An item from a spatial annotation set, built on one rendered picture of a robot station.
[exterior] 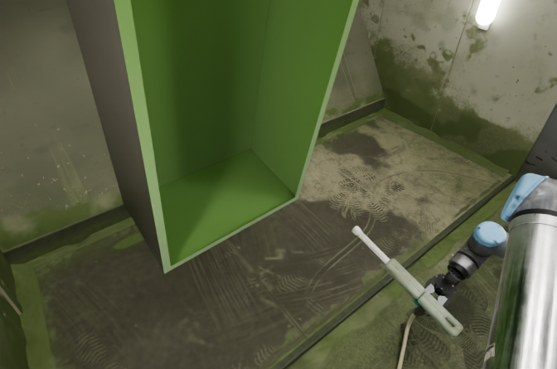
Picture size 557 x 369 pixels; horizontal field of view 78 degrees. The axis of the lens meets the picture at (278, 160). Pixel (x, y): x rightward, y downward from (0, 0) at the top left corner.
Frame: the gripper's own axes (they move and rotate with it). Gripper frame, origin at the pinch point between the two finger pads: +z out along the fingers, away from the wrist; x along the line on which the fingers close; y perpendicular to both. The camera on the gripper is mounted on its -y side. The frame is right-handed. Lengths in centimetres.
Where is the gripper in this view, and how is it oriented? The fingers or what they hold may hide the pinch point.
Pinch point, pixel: (424, 306)
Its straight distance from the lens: 143.9
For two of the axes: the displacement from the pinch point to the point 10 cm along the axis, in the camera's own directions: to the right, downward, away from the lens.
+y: 1.1, 5.3, 8.4
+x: -6.3, -6.1, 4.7
